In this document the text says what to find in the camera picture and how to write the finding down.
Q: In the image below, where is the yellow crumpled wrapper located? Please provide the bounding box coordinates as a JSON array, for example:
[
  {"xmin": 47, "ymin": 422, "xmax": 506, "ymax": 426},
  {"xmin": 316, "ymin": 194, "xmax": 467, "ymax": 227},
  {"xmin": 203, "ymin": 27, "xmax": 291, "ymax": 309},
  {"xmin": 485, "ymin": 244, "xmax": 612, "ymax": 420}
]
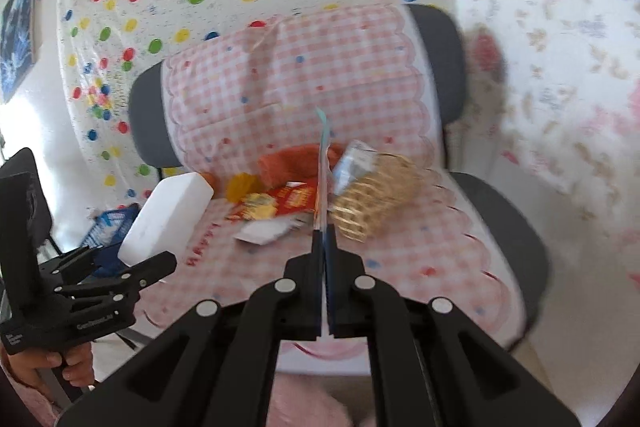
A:
[{"xmin": 225, "ymin": 173, "xmax": 261, "ymax": 204}]

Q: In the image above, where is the thin packet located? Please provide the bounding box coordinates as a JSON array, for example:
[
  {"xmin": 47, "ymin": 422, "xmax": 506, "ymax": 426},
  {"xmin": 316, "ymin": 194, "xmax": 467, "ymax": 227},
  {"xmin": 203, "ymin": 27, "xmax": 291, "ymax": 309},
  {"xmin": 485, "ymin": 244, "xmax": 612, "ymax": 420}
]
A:
[{"xmin": 313, "ymin": 107, "xmax": 335, "ymax": 339}]

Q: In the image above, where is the woven bamboo basket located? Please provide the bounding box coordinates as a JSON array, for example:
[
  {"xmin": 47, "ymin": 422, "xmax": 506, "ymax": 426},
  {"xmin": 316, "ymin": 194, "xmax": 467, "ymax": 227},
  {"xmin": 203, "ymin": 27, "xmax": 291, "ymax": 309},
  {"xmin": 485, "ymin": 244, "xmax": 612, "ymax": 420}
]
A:
[{"xmin": 330, "ymin": 152, "xmax": 436, "ymax": 243}]

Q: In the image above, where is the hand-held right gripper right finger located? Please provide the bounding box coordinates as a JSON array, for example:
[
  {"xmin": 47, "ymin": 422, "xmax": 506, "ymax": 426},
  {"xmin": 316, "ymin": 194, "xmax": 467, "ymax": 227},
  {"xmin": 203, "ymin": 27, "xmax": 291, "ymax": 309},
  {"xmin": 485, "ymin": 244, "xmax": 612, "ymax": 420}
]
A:
[{"xmin": 326, "ymin": 231, "xmax": 582, "ymax": 427}]

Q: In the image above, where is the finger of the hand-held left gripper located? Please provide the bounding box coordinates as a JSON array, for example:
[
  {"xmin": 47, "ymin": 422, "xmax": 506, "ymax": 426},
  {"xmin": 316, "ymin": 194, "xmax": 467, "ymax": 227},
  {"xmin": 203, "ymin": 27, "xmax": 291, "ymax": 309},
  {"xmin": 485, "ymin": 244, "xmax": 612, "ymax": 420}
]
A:
[{"xmin": 42, "ymin": 248, "xmax": 179, "ymax": 306}]

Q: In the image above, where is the floral sheet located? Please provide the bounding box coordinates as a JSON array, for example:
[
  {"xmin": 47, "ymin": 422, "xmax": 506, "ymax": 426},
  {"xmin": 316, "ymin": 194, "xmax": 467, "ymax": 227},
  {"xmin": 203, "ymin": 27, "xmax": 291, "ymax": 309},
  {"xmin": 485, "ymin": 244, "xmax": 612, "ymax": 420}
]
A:
[{"xmin": 430, "ymin": 0, "xmax": 640, "ymax": 308}]

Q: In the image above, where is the clear plastic bag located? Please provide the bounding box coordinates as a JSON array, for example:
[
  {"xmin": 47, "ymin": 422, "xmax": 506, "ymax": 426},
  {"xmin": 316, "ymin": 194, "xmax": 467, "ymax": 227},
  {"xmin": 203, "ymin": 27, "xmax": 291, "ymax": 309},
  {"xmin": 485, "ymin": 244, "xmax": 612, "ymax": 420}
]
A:
[{"xmin": 332, "ymin": 139, "xmax": 381, "ymax": 195}]

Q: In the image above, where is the person's left forearm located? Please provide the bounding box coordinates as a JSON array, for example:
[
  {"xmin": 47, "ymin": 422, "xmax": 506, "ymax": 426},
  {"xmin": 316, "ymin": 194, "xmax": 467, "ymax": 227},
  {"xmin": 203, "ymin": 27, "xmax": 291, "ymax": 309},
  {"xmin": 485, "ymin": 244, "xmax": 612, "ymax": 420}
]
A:
[{"xmin": 0, "ymin": 357, "xmax": 63, "ymax": 427}]

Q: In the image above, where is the person's left hand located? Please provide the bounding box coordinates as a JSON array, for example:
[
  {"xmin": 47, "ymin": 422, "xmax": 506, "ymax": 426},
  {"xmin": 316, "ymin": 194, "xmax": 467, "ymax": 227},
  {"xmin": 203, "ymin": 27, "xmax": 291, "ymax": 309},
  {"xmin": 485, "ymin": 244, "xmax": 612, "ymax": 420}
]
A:
[{"xmin": 5, "ymin": 342, "xmax": 97, "ymax": 394}]

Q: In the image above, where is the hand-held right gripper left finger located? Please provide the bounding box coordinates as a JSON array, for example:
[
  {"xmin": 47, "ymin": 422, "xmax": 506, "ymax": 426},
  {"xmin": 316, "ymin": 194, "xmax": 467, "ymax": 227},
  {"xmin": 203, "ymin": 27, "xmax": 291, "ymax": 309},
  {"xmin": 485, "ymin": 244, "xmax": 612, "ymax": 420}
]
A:
[{"xmin": 57, "ymin": 229, "xmax": 327, "ymax": 427}]

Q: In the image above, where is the blue plastic basket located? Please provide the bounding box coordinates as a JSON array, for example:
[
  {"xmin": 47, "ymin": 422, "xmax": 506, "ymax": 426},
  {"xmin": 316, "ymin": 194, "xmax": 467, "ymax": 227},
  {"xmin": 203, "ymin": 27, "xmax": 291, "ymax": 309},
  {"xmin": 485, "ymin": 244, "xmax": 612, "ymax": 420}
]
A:
[{"xmin": 80, "ymin": 202, "xmax": 143, "ymax": 278}]

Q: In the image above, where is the blue wall poster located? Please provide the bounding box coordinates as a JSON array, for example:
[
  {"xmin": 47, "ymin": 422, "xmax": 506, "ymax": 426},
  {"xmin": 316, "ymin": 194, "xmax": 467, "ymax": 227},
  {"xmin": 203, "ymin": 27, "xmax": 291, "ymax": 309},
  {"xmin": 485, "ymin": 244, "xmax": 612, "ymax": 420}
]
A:
[{"xmin": 0, "ymin": 0, "xmax": 41, "ymax": 105}]

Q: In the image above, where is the red snack wrapper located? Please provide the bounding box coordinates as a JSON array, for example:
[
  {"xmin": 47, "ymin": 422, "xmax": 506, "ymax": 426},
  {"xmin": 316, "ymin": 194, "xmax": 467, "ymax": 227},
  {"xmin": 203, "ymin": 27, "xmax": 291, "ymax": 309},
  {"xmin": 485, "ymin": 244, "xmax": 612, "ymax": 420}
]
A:
[{"xmin": 227, "ymin": 179, "xmax": 321, "ymax": 223}]

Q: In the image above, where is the pink plush toy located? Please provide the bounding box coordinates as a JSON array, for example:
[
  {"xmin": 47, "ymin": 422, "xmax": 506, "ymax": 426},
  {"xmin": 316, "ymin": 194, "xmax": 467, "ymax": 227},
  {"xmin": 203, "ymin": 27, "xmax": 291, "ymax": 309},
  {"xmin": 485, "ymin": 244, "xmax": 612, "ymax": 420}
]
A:
[{"xmin": 257, "ymin": 146, "xmax": 346, "ymax": 188}]

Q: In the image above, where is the white paper scrap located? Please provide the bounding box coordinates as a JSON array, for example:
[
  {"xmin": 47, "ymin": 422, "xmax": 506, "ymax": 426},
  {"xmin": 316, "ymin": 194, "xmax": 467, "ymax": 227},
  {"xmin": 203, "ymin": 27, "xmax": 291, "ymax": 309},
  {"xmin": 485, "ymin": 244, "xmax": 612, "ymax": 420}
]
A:
[{"xmin": 234, "ymin": 214, "xmax": 311, "ymax": 245}]

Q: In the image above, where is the white foam block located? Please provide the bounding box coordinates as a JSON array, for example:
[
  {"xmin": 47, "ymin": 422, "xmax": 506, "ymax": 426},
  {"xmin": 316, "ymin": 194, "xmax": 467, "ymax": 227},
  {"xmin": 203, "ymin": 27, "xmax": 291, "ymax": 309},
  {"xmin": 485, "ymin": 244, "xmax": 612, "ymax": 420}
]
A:
[{"xmin": 118, "ymin": 172, "xmax": 215, "ymax": 268}]

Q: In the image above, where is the pink checked cloth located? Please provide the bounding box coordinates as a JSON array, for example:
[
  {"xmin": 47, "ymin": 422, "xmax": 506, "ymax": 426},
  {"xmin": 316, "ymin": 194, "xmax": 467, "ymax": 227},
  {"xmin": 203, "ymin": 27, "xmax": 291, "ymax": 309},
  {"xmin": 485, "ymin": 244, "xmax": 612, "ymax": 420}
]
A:
[{"xmin": 137, "ymin": 4, "xmax": 528, "ymax": 375}]

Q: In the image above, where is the grey office chair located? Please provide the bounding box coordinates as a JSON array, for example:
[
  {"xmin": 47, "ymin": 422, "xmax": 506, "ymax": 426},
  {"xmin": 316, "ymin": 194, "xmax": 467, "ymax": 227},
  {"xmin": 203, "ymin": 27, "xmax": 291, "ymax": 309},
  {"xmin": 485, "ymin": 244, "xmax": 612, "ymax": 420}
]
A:
[{"xmin": 127, "ymin": 4, "xmax": 551, "ymax": 353}]

